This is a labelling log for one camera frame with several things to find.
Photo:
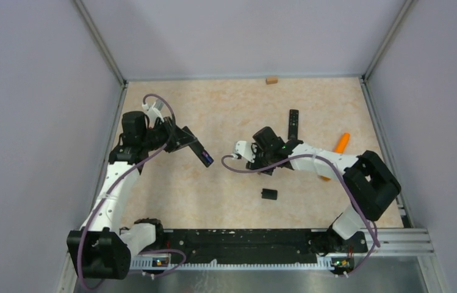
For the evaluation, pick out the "purple blue battery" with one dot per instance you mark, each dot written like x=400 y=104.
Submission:
x=207 y=158

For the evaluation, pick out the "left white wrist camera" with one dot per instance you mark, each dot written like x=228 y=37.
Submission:
x=154 y=111

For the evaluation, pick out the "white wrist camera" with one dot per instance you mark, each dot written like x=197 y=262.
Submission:
x=154 y=111
x=243 y=150

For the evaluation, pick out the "brown wooden block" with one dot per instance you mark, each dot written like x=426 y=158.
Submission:
x=271 y=80

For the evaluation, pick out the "black remote control with buttons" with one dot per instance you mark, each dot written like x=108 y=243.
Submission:
x=293 y=124

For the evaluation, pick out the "orange toy microphone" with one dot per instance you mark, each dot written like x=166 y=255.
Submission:
x=342 y=143

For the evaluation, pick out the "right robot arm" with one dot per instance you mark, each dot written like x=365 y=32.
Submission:
x=368 y=182

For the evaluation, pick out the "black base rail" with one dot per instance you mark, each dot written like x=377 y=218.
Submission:
x=243 y=247

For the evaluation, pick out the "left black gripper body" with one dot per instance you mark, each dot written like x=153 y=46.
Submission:
x=173 y=142

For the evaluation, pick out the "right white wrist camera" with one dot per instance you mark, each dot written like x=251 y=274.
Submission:
x=243 y=150

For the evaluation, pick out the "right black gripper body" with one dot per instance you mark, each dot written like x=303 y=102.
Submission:
x=262 y=160

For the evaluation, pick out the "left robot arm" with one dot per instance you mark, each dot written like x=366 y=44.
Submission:
x=98 y=249

